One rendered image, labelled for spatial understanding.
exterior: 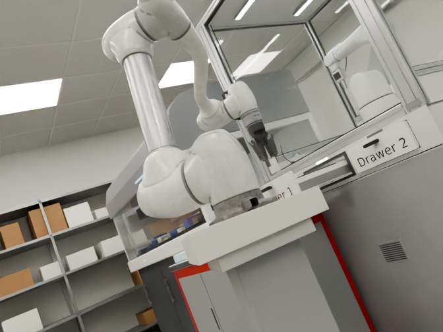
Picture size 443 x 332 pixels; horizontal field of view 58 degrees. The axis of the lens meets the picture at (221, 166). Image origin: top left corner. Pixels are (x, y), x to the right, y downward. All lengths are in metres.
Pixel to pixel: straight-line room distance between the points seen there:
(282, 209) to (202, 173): 0.26
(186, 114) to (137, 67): 1.17
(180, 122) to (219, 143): 1.38
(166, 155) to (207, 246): 0.37
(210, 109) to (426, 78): 0.86
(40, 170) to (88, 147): 0.70
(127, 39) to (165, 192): 0.57
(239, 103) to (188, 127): 0.81
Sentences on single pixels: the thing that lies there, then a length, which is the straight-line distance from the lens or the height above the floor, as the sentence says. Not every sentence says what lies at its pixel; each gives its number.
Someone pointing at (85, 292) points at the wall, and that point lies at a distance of 5.54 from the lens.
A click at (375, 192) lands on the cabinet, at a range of 1.76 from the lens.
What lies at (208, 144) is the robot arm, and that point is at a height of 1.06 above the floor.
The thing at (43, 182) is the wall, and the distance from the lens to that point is 5.73.
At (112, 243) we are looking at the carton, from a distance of 5.24.
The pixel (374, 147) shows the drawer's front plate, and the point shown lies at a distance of 1.68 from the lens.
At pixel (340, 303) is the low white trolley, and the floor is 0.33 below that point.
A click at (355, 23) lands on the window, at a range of 1.71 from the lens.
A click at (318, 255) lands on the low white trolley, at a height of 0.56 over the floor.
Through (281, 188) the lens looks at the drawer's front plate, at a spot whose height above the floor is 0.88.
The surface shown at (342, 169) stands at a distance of 1.77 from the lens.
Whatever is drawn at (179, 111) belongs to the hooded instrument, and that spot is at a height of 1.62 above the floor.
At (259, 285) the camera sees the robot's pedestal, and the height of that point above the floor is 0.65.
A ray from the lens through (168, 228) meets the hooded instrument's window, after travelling 2.94.
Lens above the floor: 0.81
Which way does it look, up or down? 9 degrees up
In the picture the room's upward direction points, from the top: 23 degrees counter-clockwise
